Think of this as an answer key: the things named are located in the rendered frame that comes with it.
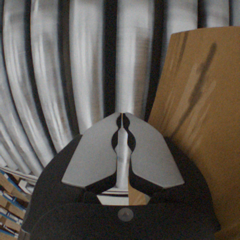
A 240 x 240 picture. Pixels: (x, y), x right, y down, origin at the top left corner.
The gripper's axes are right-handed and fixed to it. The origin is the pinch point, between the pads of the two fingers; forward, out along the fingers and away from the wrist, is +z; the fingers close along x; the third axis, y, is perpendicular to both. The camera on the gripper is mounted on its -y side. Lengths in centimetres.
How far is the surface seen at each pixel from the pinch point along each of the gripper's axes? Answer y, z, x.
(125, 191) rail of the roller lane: 28.7, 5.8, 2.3
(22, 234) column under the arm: 50, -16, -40
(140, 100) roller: 0.8, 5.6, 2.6
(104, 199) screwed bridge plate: 34.2, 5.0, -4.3
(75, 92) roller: -0.1, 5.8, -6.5
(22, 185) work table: 39, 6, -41
